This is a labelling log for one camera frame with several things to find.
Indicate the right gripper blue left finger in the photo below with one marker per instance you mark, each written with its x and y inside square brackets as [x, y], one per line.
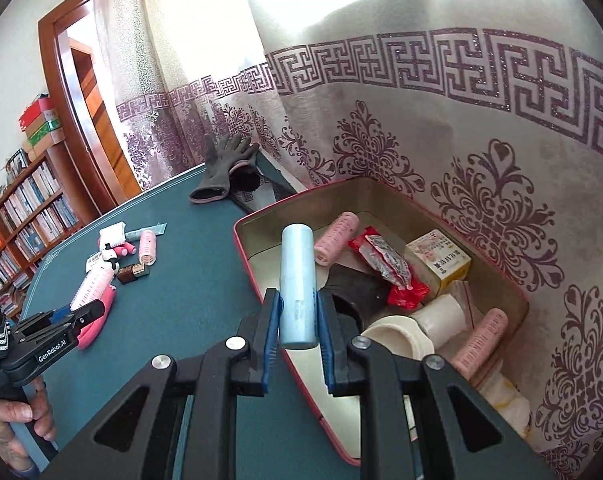
[269, 325]

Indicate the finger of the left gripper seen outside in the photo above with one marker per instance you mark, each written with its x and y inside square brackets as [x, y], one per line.
[59, 314]

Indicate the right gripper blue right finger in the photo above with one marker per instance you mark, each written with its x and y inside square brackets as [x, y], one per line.
[325, 341]

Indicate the light blue cylinder tube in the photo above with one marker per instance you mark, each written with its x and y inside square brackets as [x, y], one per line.
[298, 288]

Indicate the long pink foam curler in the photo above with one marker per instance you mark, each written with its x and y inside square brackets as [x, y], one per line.
[89, 333]

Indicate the slim pink hair roller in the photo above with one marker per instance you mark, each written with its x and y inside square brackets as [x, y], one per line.
[94, 285]

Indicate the large pink hair roller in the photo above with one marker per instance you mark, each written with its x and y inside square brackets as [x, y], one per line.
[332, 242]

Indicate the red snack packet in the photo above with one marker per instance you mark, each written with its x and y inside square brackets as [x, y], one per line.
[407, 290]

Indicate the person's left hand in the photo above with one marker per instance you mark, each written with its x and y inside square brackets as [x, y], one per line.
[37, 410]

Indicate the black cup in box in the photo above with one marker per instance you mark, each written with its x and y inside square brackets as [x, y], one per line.
[360, 295]

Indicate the blue white medicine box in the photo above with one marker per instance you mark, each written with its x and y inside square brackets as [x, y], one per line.
[94, 260]

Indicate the white round jar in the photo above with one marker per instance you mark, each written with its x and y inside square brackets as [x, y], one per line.
[402, 336]

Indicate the small panda bottle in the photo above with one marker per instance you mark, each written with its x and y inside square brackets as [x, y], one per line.
[109, 254]

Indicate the short pink foam curler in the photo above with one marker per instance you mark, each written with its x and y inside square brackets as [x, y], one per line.
[125, 249]

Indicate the red biscuit tin box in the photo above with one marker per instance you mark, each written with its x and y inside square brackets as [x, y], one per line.
[399, 220]

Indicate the white folded tissue pack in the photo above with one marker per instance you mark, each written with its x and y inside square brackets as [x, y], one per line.
[112, 236]

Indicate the wooden bookshelf with books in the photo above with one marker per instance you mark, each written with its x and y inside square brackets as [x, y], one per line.
[43, 207]

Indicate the black flat case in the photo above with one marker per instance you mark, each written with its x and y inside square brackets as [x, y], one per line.
[252, 191]

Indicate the pink hair roller on table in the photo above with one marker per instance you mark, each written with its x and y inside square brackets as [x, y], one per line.
[147, 249]

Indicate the white paper roll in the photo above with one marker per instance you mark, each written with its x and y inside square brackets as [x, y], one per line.
[441, 319]

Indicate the yellow white medicine carton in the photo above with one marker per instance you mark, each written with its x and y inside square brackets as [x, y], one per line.
[437, 261]

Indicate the grey rubber glove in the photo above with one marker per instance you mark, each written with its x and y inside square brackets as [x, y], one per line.
[230, 166]

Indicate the pink roller in box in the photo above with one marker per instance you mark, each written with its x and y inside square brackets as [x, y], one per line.
[482, 342]

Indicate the stacked coloured boxes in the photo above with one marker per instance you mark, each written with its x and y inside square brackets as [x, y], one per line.
[41, 127]

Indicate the patterned lace curtain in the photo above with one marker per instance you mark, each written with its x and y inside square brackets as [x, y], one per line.
[487, 113]

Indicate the wooden door frame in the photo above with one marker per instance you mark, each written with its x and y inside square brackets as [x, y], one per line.
[90, 160]

